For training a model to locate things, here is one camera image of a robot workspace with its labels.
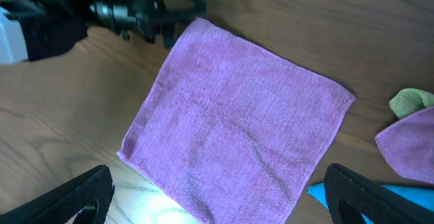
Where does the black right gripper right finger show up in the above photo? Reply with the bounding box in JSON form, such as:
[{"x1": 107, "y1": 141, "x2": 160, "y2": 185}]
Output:
[{"x1": 324, "y1": 163, "x2": 433, "y2": 224}]

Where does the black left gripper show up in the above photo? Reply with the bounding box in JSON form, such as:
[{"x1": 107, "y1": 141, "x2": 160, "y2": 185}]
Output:
[{"x1": 89, "y1": 0, "x2": 206, "y2": 44}]

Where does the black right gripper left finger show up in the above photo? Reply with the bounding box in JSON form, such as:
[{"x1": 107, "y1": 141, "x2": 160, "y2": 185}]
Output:
[{"x1": 1, "y1": 165, "x2": 115, "y2": 224}]

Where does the purple cloth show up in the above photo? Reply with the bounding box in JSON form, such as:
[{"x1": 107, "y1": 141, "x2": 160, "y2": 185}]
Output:
[
  {"x1": 119, "y1": 18, "x2": 355, "y2": 223},
  {"x1": 375, "y1": 107, "x2": 433, "y2": 184}
]

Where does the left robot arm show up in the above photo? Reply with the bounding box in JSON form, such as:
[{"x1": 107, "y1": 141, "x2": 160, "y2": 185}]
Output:
[{"x1": 1, "y1": 0, "x2": 206, "y2": 65}]

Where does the blue cloth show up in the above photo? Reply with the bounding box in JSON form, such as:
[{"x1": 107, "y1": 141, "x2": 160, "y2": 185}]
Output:
[{"x1": 307, "y1": 182, "x2": 434, "y2": 224}]

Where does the purple cloth in pile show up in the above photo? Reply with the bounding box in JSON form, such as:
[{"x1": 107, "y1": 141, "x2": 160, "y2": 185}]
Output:
[{"x1": 375, "y1": 107, "x2": 433, "y2": 184}]

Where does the green cloth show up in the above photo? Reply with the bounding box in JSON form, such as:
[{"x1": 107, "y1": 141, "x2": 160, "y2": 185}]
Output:
[{"x1": 389, "y1": 88, "x2": 433, "y2": 119}]

